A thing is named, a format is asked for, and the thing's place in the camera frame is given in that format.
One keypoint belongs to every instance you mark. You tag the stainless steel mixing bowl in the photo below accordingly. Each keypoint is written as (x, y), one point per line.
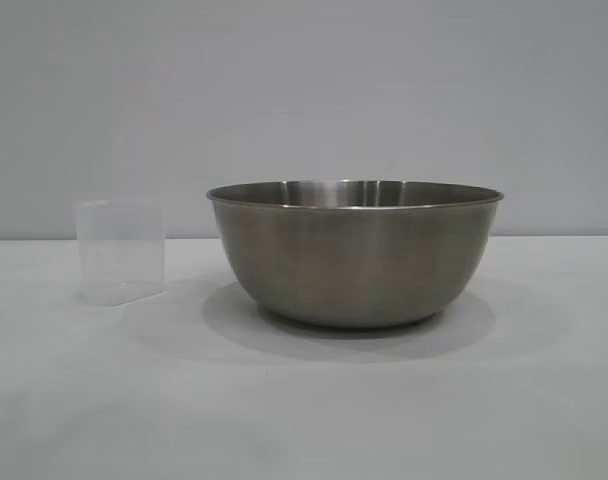
(354, 260)

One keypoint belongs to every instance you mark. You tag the clear plastic measuring cup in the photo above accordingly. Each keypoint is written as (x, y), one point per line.
(119, 250)

